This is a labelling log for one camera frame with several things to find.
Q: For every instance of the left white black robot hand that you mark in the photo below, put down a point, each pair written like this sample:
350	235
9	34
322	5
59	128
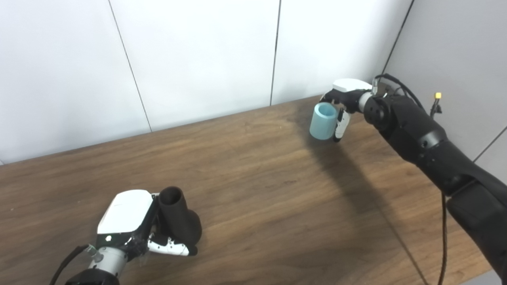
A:
124	213

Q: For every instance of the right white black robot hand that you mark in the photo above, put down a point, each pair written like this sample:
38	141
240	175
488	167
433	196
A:
350	87

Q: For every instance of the black funnel-shaped nozzle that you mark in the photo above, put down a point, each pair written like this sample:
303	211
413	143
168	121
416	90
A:
178	221

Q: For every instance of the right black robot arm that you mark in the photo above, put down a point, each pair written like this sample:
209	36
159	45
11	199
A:
431	146

